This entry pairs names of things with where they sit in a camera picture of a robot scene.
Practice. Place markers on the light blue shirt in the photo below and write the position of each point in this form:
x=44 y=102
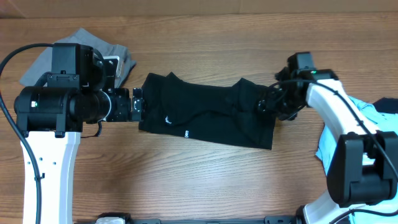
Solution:
x=328 y=147

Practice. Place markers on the grey folded trousers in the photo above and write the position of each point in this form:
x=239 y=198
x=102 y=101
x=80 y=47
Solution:
x=80 y=55

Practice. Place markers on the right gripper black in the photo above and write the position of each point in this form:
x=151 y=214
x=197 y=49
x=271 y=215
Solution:
x=267 y=101

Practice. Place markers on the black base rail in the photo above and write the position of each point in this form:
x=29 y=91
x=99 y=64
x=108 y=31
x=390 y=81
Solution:
x=125 y=218

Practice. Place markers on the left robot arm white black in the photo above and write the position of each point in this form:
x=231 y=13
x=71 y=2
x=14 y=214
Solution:
x=79 y=89

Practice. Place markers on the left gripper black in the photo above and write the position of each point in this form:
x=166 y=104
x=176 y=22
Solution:
x=124 y=112

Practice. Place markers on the black polo shirt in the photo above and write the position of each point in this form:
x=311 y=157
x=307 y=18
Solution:
x=225 y=115

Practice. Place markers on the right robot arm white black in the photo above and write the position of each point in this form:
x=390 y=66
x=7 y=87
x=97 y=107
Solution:
x=363 y=169

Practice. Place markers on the dark navy garment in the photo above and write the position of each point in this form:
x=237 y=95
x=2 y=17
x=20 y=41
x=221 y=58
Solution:
x=386 y=105

